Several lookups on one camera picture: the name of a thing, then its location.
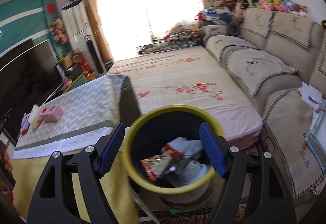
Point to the patterned tablecloth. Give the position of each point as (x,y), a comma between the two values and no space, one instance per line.
(90,111)

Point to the beige sofa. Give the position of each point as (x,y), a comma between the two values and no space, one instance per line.
(275,55)

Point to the red snack wrapper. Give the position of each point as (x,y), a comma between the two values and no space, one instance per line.
(157,165)

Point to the black tower fan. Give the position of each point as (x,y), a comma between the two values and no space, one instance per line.
(93,53)

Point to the large black television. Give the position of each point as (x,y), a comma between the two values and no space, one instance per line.
(28,77)

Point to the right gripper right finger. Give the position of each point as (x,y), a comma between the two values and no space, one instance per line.
(269,199)

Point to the glass side table with clutter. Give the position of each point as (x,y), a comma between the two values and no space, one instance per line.
(179,39)

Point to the white paper cup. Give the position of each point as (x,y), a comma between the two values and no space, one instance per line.
(35,119)

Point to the pile of plush toys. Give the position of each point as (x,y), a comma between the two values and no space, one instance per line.
(286,6)

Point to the pink strawberry milk carton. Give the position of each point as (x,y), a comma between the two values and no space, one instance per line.
(51,113)

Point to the person's left hand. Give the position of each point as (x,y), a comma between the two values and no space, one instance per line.
(5,160)

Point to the hanging flower decoration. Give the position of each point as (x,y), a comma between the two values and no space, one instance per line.
(58,32)

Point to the yellow rimmed trash bin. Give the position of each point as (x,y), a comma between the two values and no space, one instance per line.
(150,132)

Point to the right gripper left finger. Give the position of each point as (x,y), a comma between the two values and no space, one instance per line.
(54,200)

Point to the blue cartoon tissue pack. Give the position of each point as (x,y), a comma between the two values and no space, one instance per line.
(24,125)

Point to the red fire extinguisher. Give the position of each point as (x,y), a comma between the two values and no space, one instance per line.
(85,66)

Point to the papers on sofa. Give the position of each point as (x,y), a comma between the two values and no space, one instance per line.
(312,97)

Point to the white plastic yogurt cup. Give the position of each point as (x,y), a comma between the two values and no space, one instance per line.
(193,171)

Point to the beige curtains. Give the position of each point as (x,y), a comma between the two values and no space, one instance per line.
(152,2)

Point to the white air conditioner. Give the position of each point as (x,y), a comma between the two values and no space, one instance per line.
(77,26)

